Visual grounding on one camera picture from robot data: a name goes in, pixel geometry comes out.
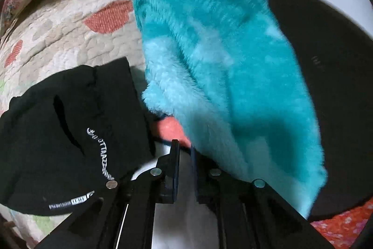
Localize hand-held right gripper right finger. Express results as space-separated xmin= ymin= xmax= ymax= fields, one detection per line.
xmin=190 ymin=146 xmax=335 ymax=249

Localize black folded garment white print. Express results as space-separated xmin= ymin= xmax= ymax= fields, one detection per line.
xmin=0 ymin=56 xmax=156 ymax=215

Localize red floral cloth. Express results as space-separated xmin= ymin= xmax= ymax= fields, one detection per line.
xmin=310 ymin=199 xmax=373 ymax=249

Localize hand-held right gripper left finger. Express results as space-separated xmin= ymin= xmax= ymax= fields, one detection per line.
xmin=35 ymin=139 xmax=180 ymax=249

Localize quilted floral bedspread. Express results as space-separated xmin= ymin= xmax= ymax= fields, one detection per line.
xmin=0 ymin=0 xmax=193 ymax=249

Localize large dark round basket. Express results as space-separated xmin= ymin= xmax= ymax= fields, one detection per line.
xmin=256 ymin=0 xmax=373 ymax=220

